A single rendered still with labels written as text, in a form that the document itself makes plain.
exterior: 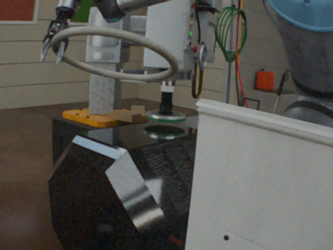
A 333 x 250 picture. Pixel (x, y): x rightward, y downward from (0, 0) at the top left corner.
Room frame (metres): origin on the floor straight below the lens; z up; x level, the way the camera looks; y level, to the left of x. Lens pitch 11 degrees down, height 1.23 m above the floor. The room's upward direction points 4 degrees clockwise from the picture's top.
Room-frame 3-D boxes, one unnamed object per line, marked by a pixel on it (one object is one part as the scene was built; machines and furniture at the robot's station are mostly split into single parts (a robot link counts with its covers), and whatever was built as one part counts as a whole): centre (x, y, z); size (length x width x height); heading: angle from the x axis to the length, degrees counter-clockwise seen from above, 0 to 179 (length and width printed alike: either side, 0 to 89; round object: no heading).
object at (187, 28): (1.79, -0.08, 1.40); 0.08 x 0.03 x 0.28; 162
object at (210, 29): (2.52, -0.20, 1.37); 0.19 x 0.19 x 0.20
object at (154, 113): (1.89, 0.01, 0.90); 0.21 x 0.21 x 0.01
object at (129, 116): (2.30, 0.28, 0.81); 0.20 x 0.10 x 0.05; 60
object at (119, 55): (2.50, 0.45, 1.36); 0.35 x 0.35 x 0.41
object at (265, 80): (4.89, -1.41, 1.00); 0.50 x 0.22 x 0.33; 136
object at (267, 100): (4.83, -1.65, 0.43); 1.30 x 0.62 x 0.86; 136
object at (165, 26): (1.97, -0.02, 1.35); 0.36 x 0.22 x 0.45; 162
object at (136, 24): (2.50, 0.25, 1.39); 0.74 x 0.34 x 0.25; 92
